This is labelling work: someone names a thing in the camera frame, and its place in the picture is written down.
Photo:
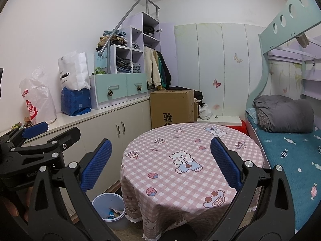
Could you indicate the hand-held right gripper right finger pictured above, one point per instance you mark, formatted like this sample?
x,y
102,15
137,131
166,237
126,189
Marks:
x,y
225,163

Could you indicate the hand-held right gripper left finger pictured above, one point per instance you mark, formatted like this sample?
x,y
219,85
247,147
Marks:
x,y
96,165

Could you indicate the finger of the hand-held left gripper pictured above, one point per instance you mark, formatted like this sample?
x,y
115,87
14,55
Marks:
x,y
35,129
65,136

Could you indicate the brown paper wrapper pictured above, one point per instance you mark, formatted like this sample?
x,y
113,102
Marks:
x,y
117,209

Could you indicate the blue plastic bin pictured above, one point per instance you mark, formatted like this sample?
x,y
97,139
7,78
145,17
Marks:
x,y
117,224

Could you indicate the person's left hand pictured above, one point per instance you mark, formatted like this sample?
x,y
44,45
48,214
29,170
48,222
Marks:
x,y
12,208

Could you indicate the small brown object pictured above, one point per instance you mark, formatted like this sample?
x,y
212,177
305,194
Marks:
x,y
28,121

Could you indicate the small green object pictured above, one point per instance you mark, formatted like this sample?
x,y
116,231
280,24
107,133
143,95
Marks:
x,y
17,125

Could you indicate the white plastic bag red print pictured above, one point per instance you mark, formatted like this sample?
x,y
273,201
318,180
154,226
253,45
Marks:
x,y
40,98

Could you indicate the long white cabinet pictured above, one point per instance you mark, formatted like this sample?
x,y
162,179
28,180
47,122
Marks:
x,y
100,130

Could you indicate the blue patterned bag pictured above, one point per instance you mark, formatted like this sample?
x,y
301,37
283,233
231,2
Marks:
x,y
75,101

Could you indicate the red plastic box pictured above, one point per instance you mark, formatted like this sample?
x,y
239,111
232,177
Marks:
x,y
240,128

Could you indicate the white low board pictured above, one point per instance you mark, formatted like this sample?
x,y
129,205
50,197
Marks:
x,y
225,121

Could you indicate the white crumpled plastic bag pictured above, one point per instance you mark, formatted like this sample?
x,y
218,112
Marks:
x,y
205,113

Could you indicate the blue plaid pillow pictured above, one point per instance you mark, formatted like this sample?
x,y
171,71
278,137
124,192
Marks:
x,y
252,115

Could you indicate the pink checkered tablecloth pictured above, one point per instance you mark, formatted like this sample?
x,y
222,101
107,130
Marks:
x,y
175,140

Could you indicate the teal candy print bed sheet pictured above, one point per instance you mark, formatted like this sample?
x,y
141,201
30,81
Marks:
x,y
288,160

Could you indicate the teal two-drawer chest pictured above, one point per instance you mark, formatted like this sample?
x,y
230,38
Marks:
x,y
100,82

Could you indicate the white wardrobe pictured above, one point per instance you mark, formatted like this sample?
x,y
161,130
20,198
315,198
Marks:
x,y
225,98

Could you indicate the white paper bag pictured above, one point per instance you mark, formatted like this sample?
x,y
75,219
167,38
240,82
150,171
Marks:
x,y
72,67

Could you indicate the black clothes heap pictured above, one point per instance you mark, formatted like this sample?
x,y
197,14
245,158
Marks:
x,y
198,95

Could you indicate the green plastic plant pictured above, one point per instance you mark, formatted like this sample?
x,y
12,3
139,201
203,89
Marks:
x,y
100,71

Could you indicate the large cardboard box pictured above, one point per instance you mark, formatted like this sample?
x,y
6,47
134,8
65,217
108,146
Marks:
x,y
173,103

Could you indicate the pink butterfly sticker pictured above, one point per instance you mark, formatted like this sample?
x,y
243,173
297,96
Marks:
x,y
217,83

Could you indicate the grey duvet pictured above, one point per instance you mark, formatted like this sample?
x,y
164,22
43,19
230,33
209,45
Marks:
x,y
288,113

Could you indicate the grey metal handrail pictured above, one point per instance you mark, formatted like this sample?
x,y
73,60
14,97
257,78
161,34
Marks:
x,y
100,53

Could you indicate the folded dark clothes stack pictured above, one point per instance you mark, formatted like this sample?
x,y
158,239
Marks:
x,y
124,65

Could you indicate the folded blue jeans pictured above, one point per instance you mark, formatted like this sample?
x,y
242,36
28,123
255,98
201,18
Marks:
x,y
136,68
136,45
117,33

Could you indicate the pale yellow butterfly sticker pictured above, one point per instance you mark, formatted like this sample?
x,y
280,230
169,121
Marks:
x,y
237,58

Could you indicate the pile of brown clothes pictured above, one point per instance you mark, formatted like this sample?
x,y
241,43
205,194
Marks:
x,y
115,41

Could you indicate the hanging dark jackets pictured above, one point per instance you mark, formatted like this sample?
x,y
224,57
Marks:
x,y
164,72

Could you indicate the hanging cream jacket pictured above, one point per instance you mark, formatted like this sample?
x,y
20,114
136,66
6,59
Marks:
x,y
153,67

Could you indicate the purple cubby shelf unit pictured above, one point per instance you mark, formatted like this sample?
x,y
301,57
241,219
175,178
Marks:
x,y
166,55

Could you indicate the folded black clothes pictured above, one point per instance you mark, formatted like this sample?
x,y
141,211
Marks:
x,y
148,30

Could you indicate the brown hanging pouch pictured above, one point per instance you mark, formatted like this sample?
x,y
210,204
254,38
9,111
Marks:
x,y
302,40

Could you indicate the purple wall shelf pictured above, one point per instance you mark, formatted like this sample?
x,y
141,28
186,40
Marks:
x,y
311,81

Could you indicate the teal bunk bed frame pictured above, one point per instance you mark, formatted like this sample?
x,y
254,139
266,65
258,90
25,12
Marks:
x,y
275,37

